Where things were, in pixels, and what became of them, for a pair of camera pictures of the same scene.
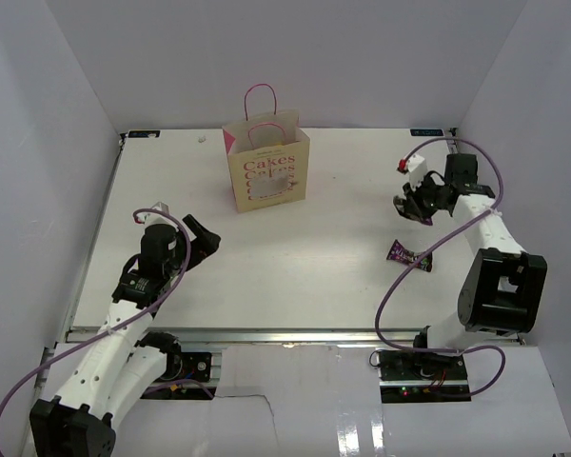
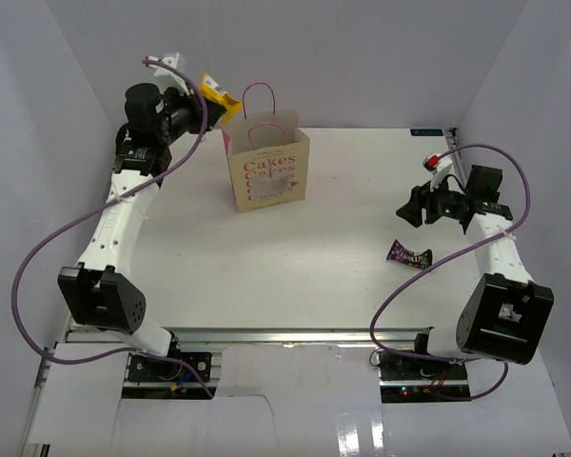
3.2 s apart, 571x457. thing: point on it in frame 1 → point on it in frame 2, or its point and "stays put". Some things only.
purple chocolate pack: [399, 253] stays put
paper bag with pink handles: [267, 153] stays put
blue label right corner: [426, 132] stays put
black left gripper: [204, 245] → [188, 101]
